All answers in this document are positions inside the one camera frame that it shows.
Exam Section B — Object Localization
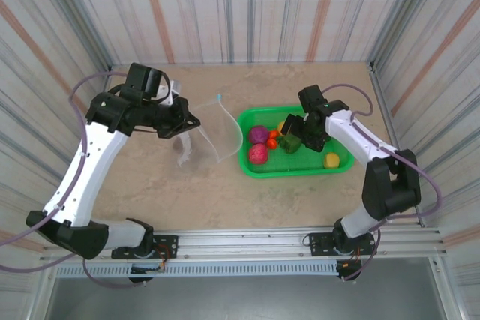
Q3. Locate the green bell pepper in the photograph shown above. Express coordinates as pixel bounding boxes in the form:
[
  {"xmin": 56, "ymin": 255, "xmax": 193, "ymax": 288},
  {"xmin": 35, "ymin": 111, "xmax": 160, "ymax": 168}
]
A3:
[{"xmin": 278, "ymin": 133, "xmax": 303, "ymax": 155}]

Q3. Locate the purple cabbage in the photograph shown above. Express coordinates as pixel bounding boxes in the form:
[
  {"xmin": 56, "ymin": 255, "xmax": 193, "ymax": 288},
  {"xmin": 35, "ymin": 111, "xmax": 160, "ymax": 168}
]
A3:
[{"xmin": 247, "ymin": 126, "xmax": 271, "ymax": 146}]

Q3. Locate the yellow lemon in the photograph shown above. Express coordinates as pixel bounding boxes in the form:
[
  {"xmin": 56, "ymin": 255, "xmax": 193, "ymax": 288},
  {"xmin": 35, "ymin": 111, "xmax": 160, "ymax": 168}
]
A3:
[{"xmin": 322, "ymin": 151, "xmax": 342, "ymax": 169}]

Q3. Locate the clear zip-top bag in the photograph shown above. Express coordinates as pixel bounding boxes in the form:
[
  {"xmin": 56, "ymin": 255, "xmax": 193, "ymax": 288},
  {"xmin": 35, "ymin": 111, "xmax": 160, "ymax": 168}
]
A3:
[{"xmin": 172, "ymin": 93, "xmax": 244, "ymax": 168}]

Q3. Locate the green plastic mesh basket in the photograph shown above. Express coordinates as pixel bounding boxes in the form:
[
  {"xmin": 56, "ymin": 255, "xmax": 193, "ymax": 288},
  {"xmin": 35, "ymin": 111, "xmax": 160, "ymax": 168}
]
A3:
[{"xmin": 238, "ymin": 105, "xmax": 356, "ymax": 179}]

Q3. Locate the pink red round fruit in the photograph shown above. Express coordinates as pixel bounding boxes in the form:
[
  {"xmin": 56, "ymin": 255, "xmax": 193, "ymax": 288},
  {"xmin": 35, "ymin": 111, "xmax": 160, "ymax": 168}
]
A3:
[{"xmin": 247, "ymin": 143, "xmax": 270, "ymax": 166}]

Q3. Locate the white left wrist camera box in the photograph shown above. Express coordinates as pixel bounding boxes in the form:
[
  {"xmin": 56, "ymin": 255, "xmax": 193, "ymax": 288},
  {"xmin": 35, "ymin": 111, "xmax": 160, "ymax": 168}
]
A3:
[{"xmin": 156, "ymin": 79, "xmax": 182, "ymax": 106}]

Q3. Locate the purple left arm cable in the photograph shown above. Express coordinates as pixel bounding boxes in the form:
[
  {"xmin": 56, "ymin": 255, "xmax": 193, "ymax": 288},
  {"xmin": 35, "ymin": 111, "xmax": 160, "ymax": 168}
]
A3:
[{"xmin": 0, "ymin": 70, "xmax": 146, "ymax": 289}]

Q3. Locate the aluminium side frame bar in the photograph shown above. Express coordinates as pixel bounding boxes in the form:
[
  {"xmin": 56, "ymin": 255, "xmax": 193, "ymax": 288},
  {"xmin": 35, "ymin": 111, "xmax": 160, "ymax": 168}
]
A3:
[
  {"xmin": 67, "ymin": 66, "xmax": 113, "ymax": 232},
  {"xmin": 369, "ymin": 61, "xmax": 427, "ymax": 228}
]

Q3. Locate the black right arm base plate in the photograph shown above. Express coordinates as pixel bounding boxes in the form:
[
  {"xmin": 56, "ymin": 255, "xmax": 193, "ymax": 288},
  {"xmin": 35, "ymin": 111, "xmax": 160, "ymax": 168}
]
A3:
[{"xmin": 307, "ymin": 230, "xmax": 377, "ymax": 257}]

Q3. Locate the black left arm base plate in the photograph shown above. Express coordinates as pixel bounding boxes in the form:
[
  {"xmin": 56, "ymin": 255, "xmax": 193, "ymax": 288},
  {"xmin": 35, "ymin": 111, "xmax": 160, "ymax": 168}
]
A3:
[{"xmin": 111, "ymin": 234, "xmax": 180, "ymax": 260}]

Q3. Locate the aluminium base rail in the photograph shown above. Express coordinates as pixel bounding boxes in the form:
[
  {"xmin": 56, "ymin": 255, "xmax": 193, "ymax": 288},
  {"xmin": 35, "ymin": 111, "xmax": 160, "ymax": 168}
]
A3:
[{"xmin": 39, "ymin": 226, "xmax": 447, "ymax": 261}]

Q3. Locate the white slotted cable tray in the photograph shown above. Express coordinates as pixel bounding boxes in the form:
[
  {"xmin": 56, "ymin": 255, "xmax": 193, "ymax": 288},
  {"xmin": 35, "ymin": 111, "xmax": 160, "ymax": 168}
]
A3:
[{"xmin": 50, "ymin": 262, "xmax": 361, "ymax": 278}]

